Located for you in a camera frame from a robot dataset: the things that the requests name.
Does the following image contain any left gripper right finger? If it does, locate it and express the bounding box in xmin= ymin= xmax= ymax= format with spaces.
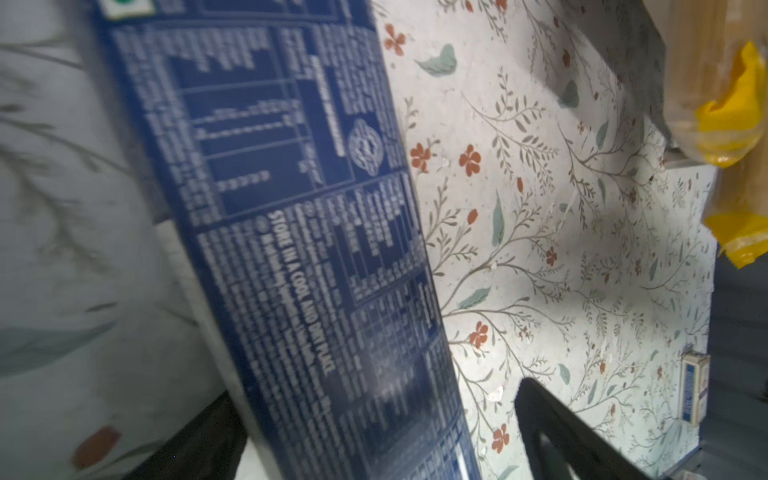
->
xmin=514 ymin=377 xmax=647 ymax=480

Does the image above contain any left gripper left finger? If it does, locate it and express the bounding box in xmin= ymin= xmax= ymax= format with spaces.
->
xmin=125 ymin=393 xmax=248 ymax=480

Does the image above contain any yellow spaghetti bag with barcode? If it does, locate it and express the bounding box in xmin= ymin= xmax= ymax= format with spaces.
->
xmin=702 ymin=148 xmax=767 ymax=269

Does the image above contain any blue pasta box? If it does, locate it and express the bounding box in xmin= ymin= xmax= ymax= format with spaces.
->
xmin=61 ymin=1 xmax=480 ymax=479

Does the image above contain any yellow Pastatime spaghetti bag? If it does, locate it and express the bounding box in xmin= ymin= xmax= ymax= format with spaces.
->
xmin=664 ymin=1 xmax=767 ymax=168

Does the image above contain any small card box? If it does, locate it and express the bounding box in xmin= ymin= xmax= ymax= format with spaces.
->
xmin=680 ymin=351 xmax=711 ymax=426

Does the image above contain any floral table mat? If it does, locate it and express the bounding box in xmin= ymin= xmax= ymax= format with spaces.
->
xmin=1 ymin=1 xmax=715 ymax=479

